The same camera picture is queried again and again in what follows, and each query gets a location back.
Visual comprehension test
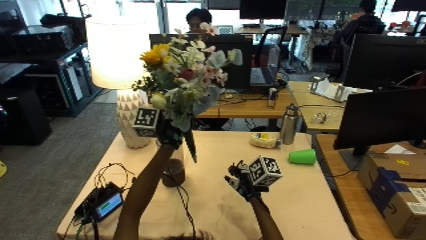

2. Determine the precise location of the person's left hand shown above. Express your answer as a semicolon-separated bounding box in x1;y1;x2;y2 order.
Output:
155;117;185;150

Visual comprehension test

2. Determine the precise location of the person's right hand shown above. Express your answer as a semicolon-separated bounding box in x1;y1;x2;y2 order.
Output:
224;161;271;201

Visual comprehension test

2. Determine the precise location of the mixed flower bouquet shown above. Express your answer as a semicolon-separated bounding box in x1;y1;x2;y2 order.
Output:
132;21;245;164

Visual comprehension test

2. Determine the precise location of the white marker cube right glove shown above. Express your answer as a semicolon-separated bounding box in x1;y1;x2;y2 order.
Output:
247;155;284;187

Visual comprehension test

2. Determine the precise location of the white marker cube glove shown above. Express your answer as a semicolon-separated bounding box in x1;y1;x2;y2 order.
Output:
132;107;161;138
247;155;284;187

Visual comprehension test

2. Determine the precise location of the green plastic cup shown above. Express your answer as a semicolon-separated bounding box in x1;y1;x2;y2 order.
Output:
288;148;319;165

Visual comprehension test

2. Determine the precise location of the steel water bottle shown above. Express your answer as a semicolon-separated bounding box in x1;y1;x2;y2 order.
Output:
280;103;303;146

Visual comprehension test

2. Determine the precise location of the wooden desk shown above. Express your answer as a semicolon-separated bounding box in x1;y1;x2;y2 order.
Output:
195;89;299;120

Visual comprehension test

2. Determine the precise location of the white marker cube left glove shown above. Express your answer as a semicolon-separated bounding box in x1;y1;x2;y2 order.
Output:
132;107;161;138

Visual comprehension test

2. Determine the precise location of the open laptop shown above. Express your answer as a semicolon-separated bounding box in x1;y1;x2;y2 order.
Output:
249;65;283;89

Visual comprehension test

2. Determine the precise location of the black device with screen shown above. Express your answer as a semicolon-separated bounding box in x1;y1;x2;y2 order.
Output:
74;182;126;224

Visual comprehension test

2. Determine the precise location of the white paper stand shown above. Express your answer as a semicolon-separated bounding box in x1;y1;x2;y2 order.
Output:
308;75;373;103

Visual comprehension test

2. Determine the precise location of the black monitor back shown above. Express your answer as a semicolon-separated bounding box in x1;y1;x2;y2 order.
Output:
148;33;255;90

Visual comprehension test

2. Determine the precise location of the black computer monitor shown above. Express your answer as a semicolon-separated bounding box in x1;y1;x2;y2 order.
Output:
343;33;426;91
333;87;426;172

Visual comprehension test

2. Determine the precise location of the cardboard box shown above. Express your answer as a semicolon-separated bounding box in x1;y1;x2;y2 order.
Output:
357;152;426;240

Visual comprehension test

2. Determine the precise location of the black office chair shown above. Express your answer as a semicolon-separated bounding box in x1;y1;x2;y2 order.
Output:
251;25;289;81

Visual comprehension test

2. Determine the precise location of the white table lamp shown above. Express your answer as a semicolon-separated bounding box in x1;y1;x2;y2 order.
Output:
84;15;155;150

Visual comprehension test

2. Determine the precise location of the black speaker box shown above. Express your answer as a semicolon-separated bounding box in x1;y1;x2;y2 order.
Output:
0;87;54;146

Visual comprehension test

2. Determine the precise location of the black shelf unit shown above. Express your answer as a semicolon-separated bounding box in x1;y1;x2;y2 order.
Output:
0;14;104;118

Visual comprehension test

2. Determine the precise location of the black cable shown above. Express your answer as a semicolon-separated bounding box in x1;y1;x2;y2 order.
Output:
62;162;197;240

